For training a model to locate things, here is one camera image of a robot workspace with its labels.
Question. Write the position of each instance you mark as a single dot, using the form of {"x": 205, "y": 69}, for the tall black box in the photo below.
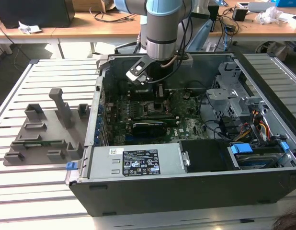
{"x": 215, "y": 12}

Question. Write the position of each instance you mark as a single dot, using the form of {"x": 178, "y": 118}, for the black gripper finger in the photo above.
{"x": 158, "y": 105}

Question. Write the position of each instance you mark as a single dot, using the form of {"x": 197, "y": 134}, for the blue box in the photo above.
{"x": 289, "y": 3}

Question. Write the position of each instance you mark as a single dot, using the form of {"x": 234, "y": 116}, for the crumpled white paper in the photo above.
{"x": 28, "y": 28}

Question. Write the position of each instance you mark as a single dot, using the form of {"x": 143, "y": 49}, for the crumpled clear plastic bag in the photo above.
{"x": 267, "y": 15}

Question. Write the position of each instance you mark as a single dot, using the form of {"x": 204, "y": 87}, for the brown cardboard box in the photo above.
{"x": 85, "y": 4}

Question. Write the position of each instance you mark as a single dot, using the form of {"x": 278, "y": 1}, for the small black box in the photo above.
{"x": 239, "y": 14}

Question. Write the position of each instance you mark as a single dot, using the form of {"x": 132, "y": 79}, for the white box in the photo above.
{"x": 294, "y": 22}

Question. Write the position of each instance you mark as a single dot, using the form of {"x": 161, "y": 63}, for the CPU socket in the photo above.
{"x": 149, "y": 106}

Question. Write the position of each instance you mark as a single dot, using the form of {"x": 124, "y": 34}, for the blue plastic latch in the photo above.
{"x": 284, "y": 145}
{"x": 71, "y": 166}

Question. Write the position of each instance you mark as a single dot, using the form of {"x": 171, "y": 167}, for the grey parts rack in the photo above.
{"x": 57, "y": 134}

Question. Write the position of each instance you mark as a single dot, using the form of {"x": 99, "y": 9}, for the large black monitor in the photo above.
{"x": 42, "y": 12}

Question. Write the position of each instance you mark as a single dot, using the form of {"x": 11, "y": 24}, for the round coin battery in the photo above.
{"x": 185, "y": 96}

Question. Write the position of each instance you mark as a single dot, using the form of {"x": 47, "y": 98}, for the green motherboard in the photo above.
{"x": 193, "y": 129}

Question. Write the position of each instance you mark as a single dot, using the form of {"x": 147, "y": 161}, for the black graphics card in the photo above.
{"x": 150, "y": 130}

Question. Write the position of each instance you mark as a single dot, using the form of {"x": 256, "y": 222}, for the metal drive cage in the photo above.
{"x": 222, "y": 94}

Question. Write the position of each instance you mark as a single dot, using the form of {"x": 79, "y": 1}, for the wooden desk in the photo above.
{"x": 78, "y": 28}

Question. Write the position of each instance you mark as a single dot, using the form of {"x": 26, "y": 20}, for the silver power supply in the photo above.
{"x": 102, "y": 155}

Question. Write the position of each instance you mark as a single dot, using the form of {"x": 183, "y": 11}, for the hard disk in blue carrier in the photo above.
{"x": 241, "y": 148}

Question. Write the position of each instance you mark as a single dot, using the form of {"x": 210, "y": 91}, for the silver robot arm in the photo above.
{"x": 162, "y": 28}

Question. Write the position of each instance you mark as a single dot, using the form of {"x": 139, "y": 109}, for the flat silver box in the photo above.
{"x": 260, "y": 6}

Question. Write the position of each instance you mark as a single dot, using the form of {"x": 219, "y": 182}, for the black open PC case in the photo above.
{"x": 162, "y": 198}

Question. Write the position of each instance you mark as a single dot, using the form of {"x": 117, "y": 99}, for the person's dark haired head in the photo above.
{"x": 289, "y": 220}

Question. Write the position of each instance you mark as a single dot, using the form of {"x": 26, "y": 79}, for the white wrist camera on bracket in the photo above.
{"x": 134, "y": 77}

